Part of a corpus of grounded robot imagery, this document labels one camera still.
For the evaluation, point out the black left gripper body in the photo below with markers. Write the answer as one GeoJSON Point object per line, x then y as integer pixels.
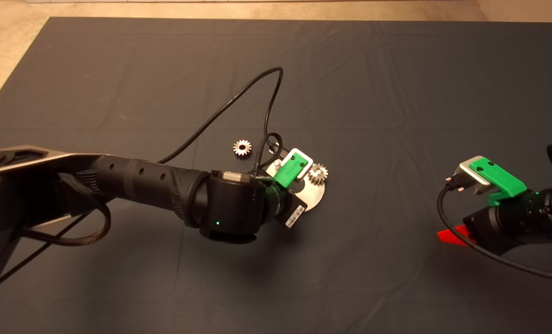
{"type": "Point", "coordinates": [285, 206]}

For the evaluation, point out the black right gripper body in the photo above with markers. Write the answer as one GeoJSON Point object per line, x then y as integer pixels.
{"type": "Point", "coordinates": [508, 222]}

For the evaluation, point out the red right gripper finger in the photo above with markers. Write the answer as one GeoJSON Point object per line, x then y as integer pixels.
{"type": "Point", "coordinates": [452, 235]}

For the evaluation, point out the steel planetary gear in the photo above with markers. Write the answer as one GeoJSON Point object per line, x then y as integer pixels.
{"type": "Point", "coordinates": [242, 148]}
{"type": "Point", "coordinates": [318, 174]}

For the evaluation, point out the round metal carrier plate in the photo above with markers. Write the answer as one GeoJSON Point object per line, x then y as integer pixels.
{"type": "Point", "coordinates": [313, 195]}

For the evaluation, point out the dark grey table cloth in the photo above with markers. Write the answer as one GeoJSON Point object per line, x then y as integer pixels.
{"type": "Point", "coordinates": [396, 93]}

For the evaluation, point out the green left camera mount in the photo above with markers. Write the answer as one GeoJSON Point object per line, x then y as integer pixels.
{"type": "Point", "coordinates": [291, 171]}

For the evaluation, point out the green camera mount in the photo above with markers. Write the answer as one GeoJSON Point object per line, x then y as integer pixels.
{"type": "Point", "coordinates": [501, 178]}
{"type": "Point", "coordinates": [291, 171]}

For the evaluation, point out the green right camera mount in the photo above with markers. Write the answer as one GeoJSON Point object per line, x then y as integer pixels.
{"type": "Point", "coordinates": [501, 178]}

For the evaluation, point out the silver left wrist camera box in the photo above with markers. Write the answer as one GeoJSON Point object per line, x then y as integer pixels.
{"type": "Point", "coordinates": [304, 157]}

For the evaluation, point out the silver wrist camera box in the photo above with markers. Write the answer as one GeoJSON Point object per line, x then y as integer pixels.
{"type": "Point", "coordinates": [471, 174]}
{"type": "Point", "coordinates": [304, 157]}

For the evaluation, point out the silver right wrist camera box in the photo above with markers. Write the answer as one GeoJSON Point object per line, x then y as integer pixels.
{"type": "Point", "coordinates": [471, 174]}

